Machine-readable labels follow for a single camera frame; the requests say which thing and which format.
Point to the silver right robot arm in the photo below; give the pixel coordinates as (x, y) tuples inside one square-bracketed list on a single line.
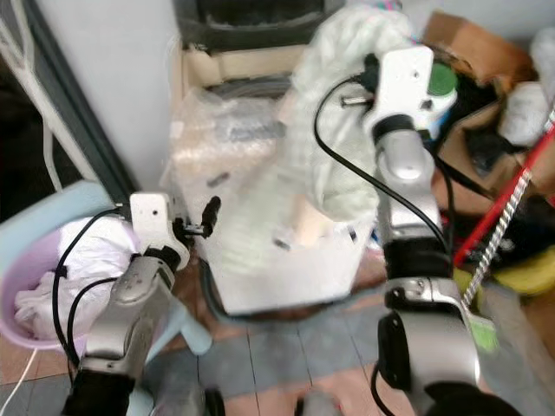
[(421, 260)]

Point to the green round lid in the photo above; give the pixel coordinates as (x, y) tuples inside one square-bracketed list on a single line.
[(442, 80)]

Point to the white clothes pile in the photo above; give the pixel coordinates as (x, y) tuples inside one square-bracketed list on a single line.
[(82, 269)]

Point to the purple plastic basin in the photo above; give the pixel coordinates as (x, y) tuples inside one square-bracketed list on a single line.
[(22, 334)]

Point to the dark door frame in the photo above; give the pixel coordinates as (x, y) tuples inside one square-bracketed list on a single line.
[(74, 95)]

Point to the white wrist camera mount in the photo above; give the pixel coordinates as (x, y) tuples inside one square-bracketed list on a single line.
[(402, 80), (158, 222)]

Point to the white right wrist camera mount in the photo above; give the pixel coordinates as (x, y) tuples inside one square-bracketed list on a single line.
[(402, 80)]

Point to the yellow-green plastic item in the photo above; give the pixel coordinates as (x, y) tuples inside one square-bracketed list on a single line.
[(481, 325)]

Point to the brown cardboard box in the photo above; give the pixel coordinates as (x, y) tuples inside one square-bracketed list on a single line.
[(477, 43)]

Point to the red stick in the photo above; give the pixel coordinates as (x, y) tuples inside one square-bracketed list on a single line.
[(499, 204)]

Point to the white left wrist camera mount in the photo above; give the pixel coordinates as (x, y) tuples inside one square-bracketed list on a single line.
[(158, 222)]

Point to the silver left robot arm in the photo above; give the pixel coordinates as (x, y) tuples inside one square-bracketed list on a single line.
[(130, 305)]

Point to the white washing machine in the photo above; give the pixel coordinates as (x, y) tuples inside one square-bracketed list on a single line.
[(269, 277)]

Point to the white plastic bag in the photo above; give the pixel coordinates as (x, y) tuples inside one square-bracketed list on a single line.
[(525, 113)]

